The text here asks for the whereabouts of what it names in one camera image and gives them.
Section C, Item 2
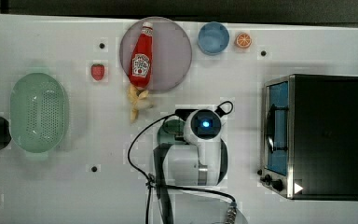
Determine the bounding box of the green mug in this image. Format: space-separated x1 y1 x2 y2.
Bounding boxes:
157 119 186 145

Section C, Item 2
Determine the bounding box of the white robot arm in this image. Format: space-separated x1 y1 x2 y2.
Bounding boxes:
153 109 227 224

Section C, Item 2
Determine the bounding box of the peeled banana toy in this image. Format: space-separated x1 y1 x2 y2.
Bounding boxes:
128 84 153 123

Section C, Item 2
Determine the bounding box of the red ketchup bottle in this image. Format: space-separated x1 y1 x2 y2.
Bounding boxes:
129 21 153 88

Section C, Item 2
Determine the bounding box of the grey round plate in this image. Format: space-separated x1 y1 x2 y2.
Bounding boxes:
119 17 192 91

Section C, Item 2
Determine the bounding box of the blue bowl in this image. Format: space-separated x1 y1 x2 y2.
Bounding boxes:
198 21 230 55

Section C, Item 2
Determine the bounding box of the red strawberry toy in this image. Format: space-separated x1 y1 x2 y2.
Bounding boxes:
90 64 105 81

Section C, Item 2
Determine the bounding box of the orange slice toy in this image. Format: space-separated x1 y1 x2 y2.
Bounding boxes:
235 33 252 49

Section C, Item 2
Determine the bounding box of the black toaster oven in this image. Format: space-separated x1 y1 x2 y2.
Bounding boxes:
257 74 358 201

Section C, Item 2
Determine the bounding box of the green colander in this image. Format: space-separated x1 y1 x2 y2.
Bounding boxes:
10 73 68 153

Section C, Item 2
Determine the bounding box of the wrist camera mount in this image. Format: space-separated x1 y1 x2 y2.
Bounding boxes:
174 108 197 122

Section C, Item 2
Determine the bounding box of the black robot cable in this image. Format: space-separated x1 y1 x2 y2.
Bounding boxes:
127 100 239 224

